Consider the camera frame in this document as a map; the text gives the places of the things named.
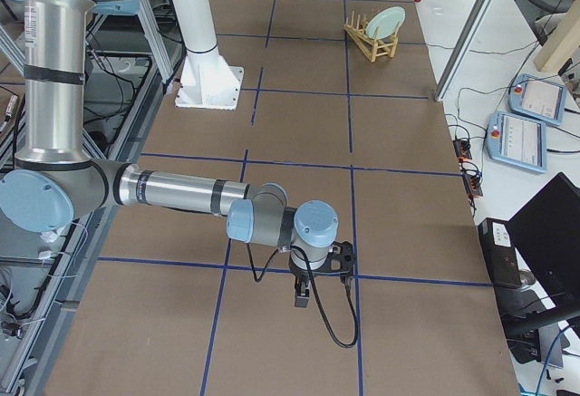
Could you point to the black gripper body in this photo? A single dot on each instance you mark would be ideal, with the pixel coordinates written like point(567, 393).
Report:
point(299, 275)

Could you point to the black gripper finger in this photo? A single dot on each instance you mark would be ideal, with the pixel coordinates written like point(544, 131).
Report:
point(302, 297)

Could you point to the light green plate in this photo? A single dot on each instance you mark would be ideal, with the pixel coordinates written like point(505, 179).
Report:
point(385, 23)

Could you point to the wooden plate rack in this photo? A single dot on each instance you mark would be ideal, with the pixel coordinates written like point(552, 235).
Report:
point(355, 26)

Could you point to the brown paper table cover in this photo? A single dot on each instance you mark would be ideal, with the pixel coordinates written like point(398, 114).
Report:
point(174, 308)

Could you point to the black laptop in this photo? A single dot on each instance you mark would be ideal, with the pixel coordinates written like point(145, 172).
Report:
point(546, 233)

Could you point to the near teach pendant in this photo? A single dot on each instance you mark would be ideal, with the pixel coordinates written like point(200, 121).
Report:
point(518, 141)

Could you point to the teach pendant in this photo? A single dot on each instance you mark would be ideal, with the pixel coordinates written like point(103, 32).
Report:
point(538, 98)
point(518, 141)

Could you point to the far teach pendant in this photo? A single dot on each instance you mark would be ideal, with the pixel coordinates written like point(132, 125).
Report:
point(538, 98)

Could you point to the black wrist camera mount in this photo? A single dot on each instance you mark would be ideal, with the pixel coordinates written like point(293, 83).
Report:
point(341, 259)

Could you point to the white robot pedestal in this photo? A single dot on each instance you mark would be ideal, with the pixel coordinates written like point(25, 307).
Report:
point(206, 81)

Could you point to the aluminium frame post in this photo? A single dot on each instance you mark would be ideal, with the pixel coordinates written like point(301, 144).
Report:
point(466, 37)

